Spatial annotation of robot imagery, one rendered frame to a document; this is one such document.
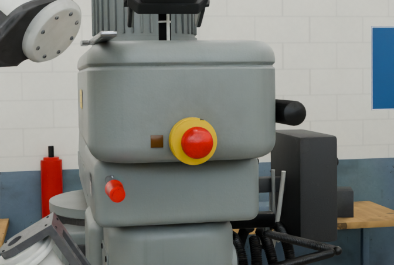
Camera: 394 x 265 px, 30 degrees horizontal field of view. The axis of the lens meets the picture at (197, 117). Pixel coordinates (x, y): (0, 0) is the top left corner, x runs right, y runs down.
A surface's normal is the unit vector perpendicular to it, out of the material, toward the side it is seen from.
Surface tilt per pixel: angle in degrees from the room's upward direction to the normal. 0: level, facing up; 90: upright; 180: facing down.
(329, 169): 90
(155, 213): 90
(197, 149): 95
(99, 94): 90
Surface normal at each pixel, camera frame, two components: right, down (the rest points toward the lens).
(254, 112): 0.47, 0.04
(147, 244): 0.10, 0.05
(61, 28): 0.73, 0.60
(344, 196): -0.12, 0.05
